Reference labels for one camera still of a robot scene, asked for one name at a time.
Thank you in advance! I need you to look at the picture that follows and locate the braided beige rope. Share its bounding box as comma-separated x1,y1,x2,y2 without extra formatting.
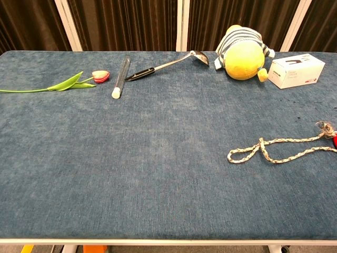
226,121,337,164

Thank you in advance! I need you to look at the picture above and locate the blue fabric table cover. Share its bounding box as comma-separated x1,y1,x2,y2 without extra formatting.
0,50,337,240

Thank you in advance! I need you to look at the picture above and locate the clear glass test tube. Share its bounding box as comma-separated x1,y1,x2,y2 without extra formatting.
111,54,131,100

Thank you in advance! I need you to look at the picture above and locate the artificial red tulip flower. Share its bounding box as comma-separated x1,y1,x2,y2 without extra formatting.
0,70,111,93

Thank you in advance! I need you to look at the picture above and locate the yellow plush toy striped shirt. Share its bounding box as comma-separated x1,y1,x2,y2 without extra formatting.
214,24,276,84

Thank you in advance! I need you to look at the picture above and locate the dark brown curtain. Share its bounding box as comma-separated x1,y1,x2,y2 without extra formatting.
0,0,72,54
67,0,179,52
289,0,337,53
187,0,301,52

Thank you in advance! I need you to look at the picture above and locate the white cardboard box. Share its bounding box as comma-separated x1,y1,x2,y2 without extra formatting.
267,53,326,90

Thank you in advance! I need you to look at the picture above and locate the orange object under table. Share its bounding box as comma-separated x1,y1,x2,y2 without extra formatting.
83,245,108,253

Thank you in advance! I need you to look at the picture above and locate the steel ladle black handle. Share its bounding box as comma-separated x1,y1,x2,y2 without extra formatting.
124,50,210,82

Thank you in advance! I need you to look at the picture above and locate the white partition post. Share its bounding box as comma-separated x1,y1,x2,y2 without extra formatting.
280,0,313,52
175,0,190,52
54,0,83,52

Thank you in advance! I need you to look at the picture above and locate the white table frame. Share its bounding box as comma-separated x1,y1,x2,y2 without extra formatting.
0,238,337,253

